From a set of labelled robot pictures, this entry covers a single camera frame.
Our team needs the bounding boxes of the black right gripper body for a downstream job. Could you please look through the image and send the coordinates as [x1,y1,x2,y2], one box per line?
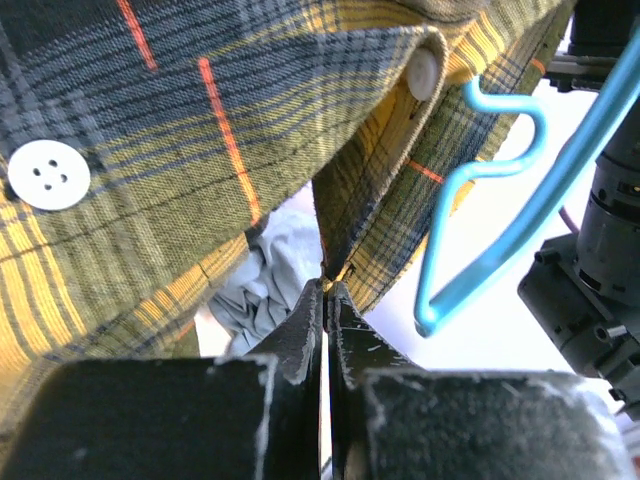
[518,234,639,415]

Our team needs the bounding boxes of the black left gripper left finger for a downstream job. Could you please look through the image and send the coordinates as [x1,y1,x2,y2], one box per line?
[1,280,323,479]

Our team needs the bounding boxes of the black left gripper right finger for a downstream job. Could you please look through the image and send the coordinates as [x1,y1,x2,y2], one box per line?
[325,283,635,479]

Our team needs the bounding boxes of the blue hanger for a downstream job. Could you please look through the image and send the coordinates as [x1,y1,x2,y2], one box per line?
[414,26,639,338]

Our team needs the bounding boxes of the yellow plaid shirt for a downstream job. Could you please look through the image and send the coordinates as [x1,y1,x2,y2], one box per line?
[1,1,574,445]

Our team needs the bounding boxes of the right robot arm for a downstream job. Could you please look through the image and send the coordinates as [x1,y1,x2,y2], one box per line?
[518,1,639,420]

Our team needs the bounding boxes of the grey shirt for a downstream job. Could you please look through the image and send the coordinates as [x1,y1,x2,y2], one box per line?
[208,208,323,355]

